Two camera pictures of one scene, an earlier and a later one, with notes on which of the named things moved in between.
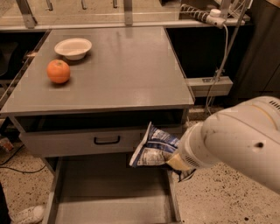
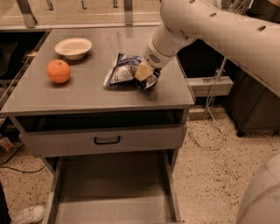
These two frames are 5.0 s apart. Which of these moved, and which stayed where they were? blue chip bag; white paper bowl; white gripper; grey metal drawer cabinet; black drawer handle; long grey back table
Moved: white gripper; blue chip bag
Stayed: black drawer handle; grey metal drawer cabinet; white paper bowl; long grey back table
